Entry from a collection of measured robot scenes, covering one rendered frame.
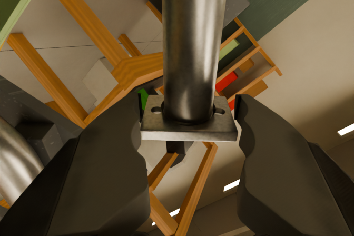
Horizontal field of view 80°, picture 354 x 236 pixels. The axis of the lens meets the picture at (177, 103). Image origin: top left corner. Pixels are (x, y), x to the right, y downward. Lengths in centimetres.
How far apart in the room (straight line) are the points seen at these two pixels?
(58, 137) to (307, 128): 645
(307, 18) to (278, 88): 173
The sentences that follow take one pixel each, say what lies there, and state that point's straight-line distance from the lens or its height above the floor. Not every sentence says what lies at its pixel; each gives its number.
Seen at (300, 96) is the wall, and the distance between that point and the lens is 624.
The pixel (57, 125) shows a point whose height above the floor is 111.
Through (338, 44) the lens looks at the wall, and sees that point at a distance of 619.
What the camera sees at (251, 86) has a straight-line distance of 549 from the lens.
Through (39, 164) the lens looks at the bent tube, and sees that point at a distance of 19.
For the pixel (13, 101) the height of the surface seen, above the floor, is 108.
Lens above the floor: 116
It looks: level
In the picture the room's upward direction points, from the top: 141 degrees clockwise
